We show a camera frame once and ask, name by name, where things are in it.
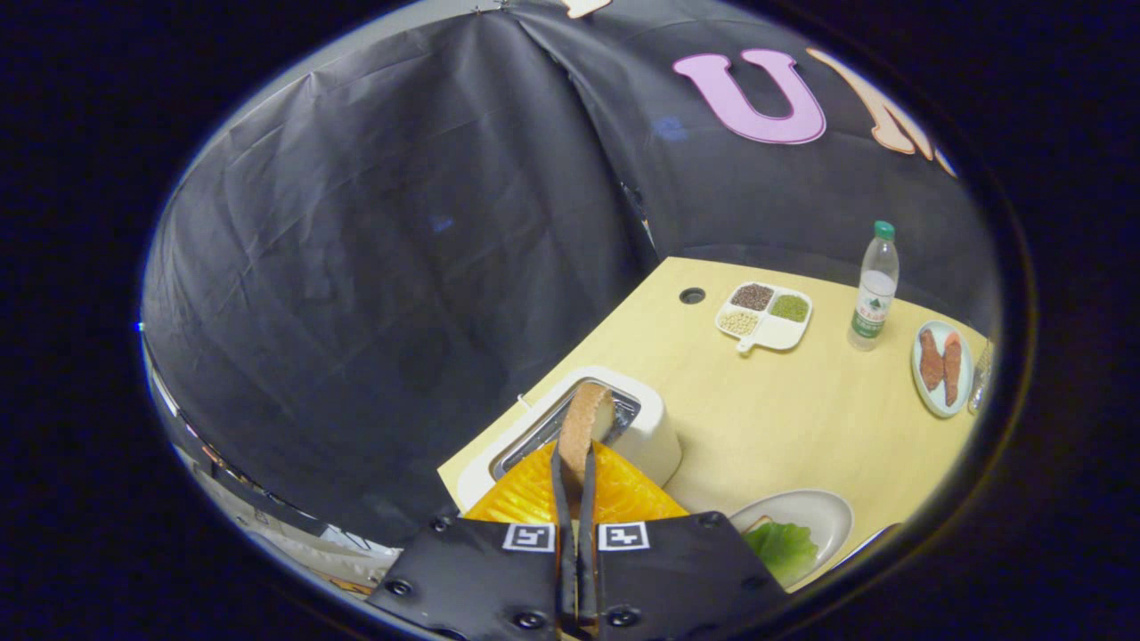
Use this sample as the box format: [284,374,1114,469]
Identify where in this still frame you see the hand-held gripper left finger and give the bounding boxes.
[367,441,575,637]

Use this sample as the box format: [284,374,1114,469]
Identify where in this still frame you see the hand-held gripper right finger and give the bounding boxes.
[577,441,789,640]

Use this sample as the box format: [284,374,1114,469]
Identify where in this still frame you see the green lettuce leaf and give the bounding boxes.
[744,522,818,588]

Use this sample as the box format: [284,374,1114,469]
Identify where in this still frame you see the brown crust toast slice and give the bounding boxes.
[558,382,615,486]

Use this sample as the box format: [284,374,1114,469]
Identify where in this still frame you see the white toaster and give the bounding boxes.
[456,365,683,515]

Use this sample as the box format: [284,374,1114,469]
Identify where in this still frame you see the large round beige plate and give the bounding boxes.
[729,490,854,590]

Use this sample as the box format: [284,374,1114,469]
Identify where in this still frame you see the white divided seasoning tray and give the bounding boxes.
[715,281,813,355]

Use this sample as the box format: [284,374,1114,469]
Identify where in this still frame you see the pale green oval plate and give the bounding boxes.
[911,320,973,419]

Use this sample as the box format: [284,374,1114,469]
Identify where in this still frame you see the clear plastic water bottle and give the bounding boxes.
[847,221,900,353]

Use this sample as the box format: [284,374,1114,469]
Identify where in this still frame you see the wire mesh utensil holder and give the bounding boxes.
[969,337,994,415]

